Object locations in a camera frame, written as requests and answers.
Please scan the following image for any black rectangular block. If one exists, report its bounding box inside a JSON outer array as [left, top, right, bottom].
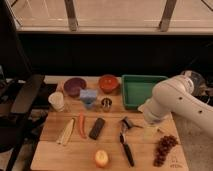
[[89, 118, 105, 140]]

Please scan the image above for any bunch of dark grapes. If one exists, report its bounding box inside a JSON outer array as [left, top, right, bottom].
[[153, 135, 178, 167]]

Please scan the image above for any wooden cutting board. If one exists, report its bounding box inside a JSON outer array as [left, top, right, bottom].
[[30, 76, 190, 171]]

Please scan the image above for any yellow red apple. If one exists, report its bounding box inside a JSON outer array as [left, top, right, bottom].
[[94, 150, 109, 168]]

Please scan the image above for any black handled peeler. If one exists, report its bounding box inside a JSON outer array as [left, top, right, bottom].
[[119, 117, 139, 167]]

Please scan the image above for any red bowl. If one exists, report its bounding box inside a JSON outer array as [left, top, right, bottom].
[[98, 74, 119, 93]]

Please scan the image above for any green plastic tray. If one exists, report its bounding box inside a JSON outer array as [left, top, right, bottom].
[[121, 75, 167, 110]]

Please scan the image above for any white cup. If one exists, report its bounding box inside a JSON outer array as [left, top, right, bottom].
[[48, 92, 64, 111]]

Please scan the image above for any purple bowl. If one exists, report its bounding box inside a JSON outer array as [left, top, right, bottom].
[[64, 77, 87, 97]]

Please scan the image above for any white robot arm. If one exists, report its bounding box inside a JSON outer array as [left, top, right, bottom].
[[138, 75, 213, 137]]

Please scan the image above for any grey round dish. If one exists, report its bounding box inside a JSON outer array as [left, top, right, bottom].
[[181, 70, 205, 96]]

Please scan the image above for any black office chair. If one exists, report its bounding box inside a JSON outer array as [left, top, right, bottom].
[[0, 0, 44, 171]]

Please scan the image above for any orange carrot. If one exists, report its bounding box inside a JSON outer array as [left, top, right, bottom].
[[78, 114, 86, 139]]

